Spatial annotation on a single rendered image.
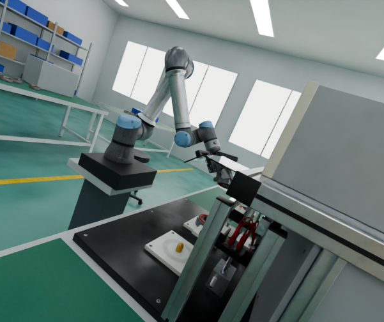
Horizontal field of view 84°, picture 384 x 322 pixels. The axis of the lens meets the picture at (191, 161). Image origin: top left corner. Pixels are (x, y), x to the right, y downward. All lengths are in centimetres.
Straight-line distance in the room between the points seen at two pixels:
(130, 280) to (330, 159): 50
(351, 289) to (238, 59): 579
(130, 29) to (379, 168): 806
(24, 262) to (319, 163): 64
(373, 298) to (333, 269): 6
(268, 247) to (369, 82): 539
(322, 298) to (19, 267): 56
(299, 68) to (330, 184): 527
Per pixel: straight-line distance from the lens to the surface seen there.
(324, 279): 40
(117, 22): 877
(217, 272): 64
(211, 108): 582
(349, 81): 564
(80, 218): 131
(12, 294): 56
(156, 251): 67
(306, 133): 47
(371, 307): 43
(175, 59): 107
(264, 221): 41
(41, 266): 61
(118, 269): 60
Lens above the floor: 117
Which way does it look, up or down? 10 degrees down
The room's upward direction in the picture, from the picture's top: 23 degrees clockwise
